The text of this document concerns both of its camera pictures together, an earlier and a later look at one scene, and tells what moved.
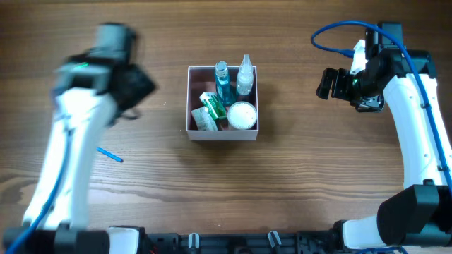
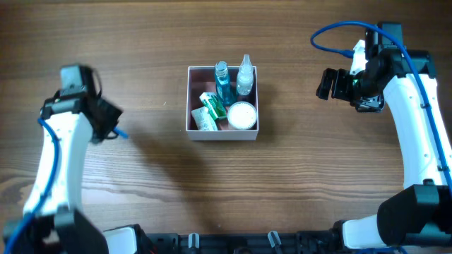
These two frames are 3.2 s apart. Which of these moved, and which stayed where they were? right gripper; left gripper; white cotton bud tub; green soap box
Moved: left gripper
Stayed: right gripper; green soap box; white cotton bud tub
